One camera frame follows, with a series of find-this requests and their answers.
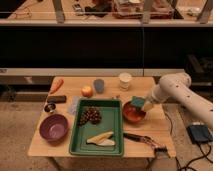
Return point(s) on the black rectangular block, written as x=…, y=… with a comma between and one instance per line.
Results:
x=56, y=99

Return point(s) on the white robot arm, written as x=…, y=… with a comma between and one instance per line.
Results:
x=176, y=86

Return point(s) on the green plastic tray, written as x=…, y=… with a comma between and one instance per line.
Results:
x=111, y=120

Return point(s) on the bunch of dark grapes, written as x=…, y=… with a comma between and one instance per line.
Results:
x=91, y=114

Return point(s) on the green sponge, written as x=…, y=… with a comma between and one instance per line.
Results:
x=137, y=101

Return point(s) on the small metal cup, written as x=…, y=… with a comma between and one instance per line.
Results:
x=50, y=108

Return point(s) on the purple bowl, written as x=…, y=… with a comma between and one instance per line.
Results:
x=53, y=127

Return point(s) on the black table clamp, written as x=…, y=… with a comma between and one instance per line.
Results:
x=158, y=148

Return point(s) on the black handled knife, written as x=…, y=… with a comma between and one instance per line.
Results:
x=137, y=138

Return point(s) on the red bowl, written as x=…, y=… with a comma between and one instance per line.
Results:
x=132, y=114

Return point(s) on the orange carrot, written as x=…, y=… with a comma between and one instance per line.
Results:
x=56, y=86

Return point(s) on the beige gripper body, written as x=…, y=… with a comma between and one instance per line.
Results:
x=147, y=106

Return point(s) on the apple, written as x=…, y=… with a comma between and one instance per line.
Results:
x=87, y=91

